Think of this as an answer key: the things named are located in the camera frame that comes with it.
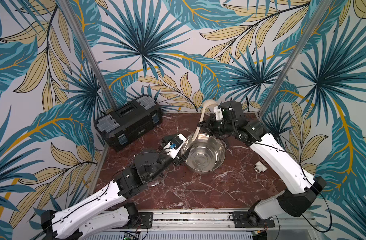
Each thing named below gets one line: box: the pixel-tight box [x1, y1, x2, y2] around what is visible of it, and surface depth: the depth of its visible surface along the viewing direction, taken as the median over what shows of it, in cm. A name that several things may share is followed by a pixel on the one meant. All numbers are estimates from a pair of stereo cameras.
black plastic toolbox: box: [94, 94, 164, 152], surface depth 97 cm
